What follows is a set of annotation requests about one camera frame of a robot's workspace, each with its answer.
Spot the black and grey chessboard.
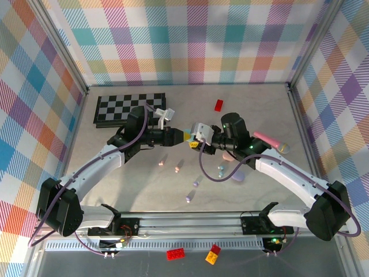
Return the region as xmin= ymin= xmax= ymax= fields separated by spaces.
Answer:
xmin=92 ymin=92 xmax=167 ymax=129

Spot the wide red toy brick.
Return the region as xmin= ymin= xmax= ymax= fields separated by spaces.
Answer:
xmin=166 ymin=248 xmax=186 ymax=260

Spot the orange yellow toy brick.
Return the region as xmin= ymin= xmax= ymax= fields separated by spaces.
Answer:
xmin=205 ymin=250 xmax=220 ymax=265

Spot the black controller box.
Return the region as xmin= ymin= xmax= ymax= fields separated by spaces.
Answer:
xmin=262 ymin=236 xmax=285 ymax=251
xmin=99 ymin=238 xmax=130 ymax=250

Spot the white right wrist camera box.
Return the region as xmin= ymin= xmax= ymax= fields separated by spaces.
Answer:
xmin=190 ymin=122 xmax=214 ymax=142

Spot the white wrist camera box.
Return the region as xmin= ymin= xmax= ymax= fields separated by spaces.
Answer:
xmin=154 ymin=107 xmax=176 ymax=129
xmin=190 ymin=122 xmax=214 ymax=142

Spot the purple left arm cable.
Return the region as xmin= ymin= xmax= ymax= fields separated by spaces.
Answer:
xmin=28 ymin=101 xmax=158 ymax=256

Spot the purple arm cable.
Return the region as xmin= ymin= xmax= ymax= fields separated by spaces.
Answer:
xmin=28 ymin=101 xmax=158 ymax=256
xmin=199 ymin=140 xmax=362 ymax=256

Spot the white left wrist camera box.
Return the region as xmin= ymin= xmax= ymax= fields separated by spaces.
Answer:
xmin=154 ymin=107 xmax=176 ymax=129

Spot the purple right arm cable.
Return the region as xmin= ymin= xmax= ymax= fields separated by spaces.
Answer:
xmin=199 ymin=140 xmax=362 ymax=256

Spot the aluminium side rail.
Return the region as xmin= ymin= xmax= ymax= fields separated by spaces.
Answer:
xmin=287 ymin=83 xmax=329 ymax=185
xmin=59 ymin=86 xmax=91 ymax=179

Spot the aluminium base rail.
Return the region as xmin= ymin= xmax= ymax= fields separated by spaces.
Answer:
xmin=31 ymin=212 xmax=355 ymax=239

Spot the white slotted cable duct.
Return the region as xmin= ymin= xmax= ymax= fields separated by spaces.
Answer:
xmin=45 ymin=241 xmax=265 ymax=251

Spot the aluminium frame post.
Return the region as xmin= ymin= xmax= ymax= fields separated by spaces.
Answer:
xmin=28 ymin=0 xmax=90 ymax=98
xmin=287 ymin=0 xmax=347 ymax=90

